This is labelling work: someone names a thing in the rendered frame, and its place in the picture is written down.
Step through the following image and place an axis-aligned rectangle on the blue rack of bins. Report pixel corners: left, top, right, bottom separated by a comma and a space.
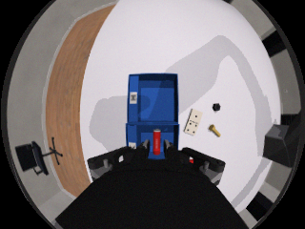
126, 73, 179, 159

